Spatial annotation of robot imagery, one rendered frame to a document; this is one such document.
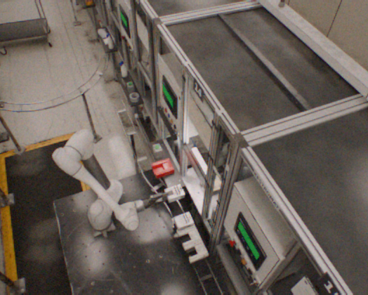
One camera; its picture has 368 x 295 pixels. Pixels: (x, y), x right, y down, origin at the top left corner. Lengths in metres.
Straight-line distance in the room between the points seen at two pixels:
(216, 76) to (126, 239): 1.51
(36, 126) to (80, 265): 2.42
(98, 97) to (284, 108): 3.44
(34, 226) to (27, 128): 1.45
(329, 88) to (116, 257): 1.91
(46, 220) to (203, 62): 2.51
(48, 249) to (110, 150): 1.34
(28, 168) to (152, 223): 1.96
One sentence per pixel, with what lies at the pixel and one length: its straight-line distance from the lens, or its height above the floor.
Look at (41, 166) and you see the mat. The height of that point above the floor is 0.01.
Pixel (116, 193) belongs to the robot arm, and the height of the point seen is 0.91.
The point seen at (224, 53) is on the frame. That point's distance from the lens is 1.99.
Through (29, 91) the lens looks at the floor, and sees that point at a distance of 5.18.
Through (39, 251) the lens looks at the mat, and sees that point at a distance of 3.60.
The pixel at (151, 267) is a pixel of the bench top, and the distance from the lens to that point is 2.59.
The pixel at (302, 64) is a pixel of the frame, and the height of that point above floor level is 2.01.
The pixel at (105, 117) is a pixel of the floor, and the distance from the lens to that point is 4.46.
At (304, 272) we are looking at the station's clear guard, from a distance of 1.43.
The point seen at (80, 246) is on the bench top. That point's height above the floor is 0.68.
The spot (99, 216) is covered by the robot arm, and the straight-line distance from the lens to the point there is 2.54.
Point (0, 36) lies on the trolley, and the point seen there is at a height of 0.26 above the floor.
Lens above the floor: 3.13
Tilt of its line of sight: 52 degrees down
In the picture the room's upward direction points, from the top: 3 degrees clockwise
